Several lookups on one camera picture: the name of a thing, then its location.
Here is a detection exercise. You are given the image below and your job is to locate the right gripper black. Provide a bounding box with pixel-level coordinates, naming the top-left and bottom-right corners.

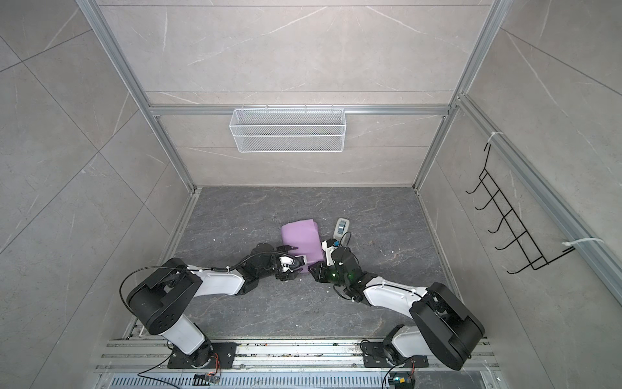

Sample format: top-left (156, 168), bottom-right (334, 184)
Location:
top-left (307, 261), bottom-right (351, 289)

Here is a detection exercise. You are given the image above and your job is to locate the pink wrapping paper sheet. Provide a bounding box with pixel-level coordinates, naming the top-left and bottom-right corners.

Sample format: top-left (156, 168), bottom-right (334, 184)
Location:
top-left (281, 219), bottom-right (325, 274)

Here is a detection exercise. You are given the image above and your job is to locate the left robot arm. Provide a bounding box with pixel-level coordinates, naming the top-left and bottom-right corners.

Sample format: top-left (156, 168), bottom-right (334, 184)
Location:
top-left (120, 243), bottom-right (308, 369)

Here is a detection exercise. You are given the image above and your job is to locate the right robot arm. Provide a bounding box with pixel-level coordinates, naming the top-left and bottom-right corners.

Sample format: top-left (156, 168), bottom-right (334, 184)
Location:
top-left (309, 246), bottom-right (485, 371)

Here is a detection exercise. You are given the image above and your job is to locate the white tape dispenser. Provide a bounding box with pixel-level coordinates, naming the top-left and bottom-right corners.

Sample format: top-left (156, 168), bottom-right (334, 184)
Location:
top-left (333, 217), bottom-right (350, 240)

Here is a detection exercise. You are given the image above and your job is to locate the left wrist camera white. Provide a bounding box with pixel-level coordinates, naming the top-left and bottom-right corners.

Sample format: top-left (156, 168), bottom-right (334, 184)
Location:
top-left (280, 256), bottom-right (293, 272)

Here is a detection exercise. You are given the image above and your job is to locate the white wire mesh basket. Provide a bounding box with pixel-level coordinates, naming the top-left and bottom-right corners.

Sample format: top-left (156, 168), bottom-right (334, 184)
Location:
top-left (229, 108), bottom-right (347, 153)

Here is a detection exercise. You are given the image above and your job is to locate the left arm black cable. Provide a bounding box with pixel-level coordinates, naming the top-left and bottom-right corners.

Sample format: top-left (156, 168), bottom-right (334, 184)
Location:
top-left (118, 250), bottom-right (302, 317)

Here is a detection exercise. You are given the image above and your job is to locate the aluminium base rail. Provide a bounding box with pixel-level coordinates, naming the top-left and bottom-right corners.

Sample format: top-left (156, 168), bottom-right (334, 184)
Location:
top-left (94, 339), bottom-right (507, 388)

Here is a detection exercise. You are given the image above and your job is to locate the black wire hook rack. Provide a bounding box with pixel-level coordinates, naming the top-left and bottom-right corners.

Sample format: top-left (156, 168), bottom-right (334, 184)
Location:
top-left (465, 144), bottom-right (576, 275)

